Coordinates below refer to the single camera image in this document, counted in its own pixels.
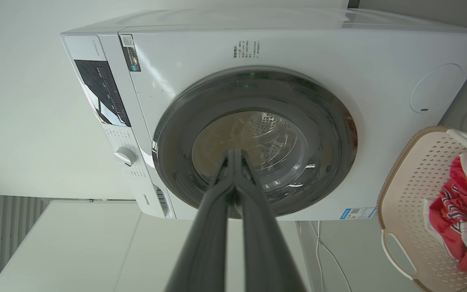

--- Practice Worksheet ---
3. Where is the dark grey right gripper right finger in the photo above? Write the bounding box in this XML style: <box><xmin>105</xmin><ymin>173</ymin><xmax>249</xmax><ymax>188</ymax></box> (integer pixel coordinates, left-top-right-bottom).
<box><xmin>235</xmin><ymin>150</ymin><xmax>307</xmax><ymax>292</ymax></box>

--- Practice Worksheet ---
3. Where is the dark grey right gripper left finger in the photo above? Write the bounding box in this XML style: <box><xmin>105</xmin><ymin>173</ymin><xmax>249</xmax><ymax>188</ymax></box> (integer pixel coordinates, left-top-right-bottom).
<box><xmin>165</xmin><ymin>149</ymin><xmax>235</xmax><ymax>292</ymax></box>

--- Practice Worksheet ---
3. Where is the round dark washing machine door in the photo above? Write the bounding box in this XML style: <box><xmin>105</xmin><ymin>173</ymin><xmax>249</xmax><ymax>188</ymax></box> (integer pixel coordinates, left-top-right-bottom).
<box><xmin>152</xmin><ymin>66</ymin><xmax>358</xmax><ymax>219</ymax></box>

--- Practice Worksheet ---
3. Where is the white front-load washing machine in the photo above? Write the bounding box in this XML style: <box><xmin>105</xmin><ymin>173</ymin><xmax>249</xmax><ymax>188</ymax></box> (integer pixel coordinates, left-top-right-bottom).
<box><xmin>60</xmin><ymin>7</ymin><xmax>467</xmax><ymax>221</ymax></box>

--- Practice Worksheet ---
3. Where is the blue energy label sticker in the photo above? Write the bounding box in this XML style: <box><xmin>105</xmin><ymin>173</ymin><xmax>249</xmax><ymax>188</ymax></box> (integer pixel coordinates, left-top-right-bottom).
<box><xmin>340</xmin><ymin>207</ymin><xmax>377</xmax><ymax>220</ymax></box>

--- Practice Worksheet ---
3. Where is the white round selector knob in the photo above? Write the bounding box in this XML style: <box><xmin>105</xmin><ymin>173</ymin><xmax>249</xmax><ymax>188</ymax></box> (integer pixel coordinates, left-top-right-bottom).
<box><xmin>114</xmin><ymin>147</ymin><xmax>137</xmax><ymax>167</ymax></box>

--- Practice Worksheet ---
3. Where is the cream perforated laundry basket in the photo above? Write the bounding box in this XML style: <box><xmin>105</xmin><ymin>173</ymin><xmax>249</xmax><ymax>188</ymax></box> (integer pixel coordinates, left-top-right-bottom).
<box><xmin>377</xmin><ymin>126</ymin><xmax>467</xmax><ymax>292</ymax></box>

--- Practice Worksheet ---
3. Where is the black display control panel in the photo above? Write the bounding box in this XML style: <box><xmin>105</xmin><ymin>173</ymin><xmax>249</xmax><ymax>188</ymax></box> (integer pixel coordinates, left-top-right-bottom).
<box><xmin>74</xmin><ymin>60</ymin><xmax>132</xmax><ymax>127</ymax></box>

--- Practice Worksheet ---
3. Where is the black QR code sticker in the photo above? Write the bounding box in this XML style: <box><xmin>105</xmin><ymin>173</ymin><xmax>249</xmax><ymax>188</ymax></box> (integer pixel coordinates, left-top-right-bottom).
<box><xmin>119</xmin><ymin>34</ymin><xmax>141</xmax><ymax>72</ymax></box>

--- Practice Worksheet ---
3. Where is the red and white garment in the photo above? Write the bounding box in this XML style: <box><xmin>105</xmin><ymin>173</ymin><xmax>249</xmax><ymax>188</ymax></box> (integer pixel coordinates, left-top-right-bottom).
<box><xmin>423</xmin><ymin>152</ymin><xmax>467</xmax><ymax>273</ymax></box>

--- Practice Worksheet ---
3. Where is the round white filter cover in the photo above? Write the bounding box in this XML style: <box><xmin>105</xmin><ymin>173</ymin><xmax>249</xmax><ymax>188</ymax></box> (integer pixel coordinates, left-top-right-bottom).
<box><xmin>410</xmin><ymin>63</ymin><xmax>464</xmax><ymax>114</ymax></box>

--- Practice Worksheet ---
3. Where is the detergent drawer handle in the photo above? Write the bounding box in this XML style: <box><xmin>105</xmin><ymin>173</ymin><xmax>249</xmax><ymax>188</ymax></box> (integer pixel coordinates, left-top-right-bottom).
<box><xmin>152</xmin><ymin>185</ymin><xmax>176</xmax><ymax>219</ymax></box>

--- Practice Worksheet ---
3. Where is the thin white power cable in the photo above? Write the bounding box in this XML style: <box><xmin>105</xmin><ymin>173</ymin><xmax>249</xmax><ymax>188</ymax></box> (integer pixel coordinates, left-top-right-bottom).
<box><xmin>308</xmin><ymin>221</ymin><xmax>353</xmax><ymax>292</ymax></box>

